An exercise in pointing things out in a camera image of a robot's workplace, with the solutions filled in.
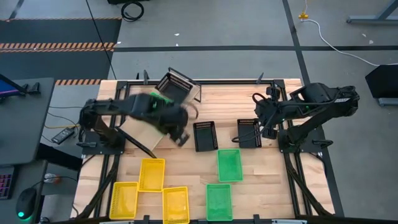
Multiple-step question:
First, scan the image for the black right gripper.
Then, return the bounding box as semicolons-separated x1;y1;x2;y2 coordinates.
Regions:
254;86;282;140

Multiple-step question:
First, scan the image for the black power adapter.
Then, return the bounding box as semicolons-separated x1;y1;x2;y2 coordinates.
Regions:
50;126;76;145

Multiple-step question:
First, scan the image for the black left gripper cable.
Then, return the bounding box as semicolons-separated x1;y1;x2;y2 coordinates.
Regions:
185;103;200;121

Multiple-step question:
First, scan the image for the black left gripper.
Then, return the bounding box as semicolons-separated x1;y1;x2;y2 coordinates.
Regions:
161;107;191;147

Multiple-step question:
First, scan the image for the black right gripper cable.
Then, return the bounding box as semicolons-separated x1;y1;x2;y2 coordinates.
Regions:
231;123;268;144

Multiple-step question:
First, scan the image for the backlit computer keyboard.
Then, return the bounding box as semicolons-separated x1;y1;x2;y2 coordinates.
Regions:
0;166;16;200

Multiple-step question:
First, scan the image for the black case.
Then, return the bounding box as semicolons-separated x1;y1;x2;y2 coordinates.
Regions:
365;63;398;106

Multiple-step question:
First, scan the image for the black computer mouse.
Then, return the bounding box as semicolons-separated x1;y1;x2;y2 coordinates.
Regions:
16;187;38;220

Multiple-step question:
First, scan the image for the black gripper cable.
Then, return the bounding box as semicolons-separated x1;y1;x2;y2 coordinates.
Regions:
185;103;200;121
231;123;268;144

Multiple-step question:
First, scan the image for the black aluminium table frame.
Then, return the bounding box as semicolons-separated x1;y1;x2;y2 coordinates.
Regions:
74;79;345;224

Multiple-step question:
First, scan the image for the grey metal stand leg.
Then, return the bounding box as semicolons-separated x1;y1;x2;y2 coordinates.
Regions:
346;0;398;25

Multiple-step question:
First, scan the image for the black plastic basket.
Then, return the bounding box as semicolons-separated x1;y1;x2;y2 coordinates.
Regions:
193;121;219;152
154;72;193;104
237;118;262;149

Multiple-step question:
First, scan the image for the coiled black cable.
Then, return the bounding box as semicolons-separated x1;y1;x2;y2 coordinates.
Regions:
120;1;145;22

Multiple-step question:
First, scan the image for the computer monitor with stand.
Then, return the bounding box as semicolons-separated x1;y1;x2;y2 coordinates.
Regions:
0;73;42;100

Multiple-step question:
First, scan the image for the thin yellow cable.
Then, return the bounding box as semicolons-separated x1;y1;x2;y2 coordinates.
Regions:
44;123;80;130

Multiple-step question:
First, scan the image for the long thin black cable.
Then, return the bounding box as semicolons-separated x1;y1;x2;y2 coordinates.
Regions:
85;0;118;80

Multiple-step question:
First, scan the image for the wooden shelf with black frame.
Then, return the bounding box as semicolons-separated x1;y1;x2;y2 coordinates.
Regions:
119;67;203;159

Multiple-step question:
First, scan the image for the grey keyboard tray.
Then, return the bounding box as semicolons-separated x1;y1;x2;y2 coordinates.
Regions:
0;160;48;224

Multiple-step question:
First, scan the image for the yellow plastic basket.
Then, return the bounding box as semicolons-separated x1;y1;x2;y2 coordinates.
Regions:
108;181;139;220
138;157;166;193
162;185;190;224

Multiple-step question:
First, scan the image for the green plastic basket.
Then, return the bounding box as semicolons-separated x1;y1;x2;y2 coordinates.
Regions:
216;148;244;183
205;183;234;222
150;91;174;106

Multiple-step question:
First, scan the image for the white and orange plug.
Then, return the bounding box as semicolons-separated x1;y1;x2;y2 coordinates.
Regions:
43;172;60;184

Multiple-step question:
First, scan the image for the grey side desk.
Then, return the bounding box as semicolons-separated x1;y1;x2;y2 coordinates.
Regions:
0;77;56;166

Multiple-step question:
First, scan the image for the thick white cable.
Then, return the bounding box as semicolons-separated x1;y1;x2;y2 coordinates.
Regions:
300;18;398;68

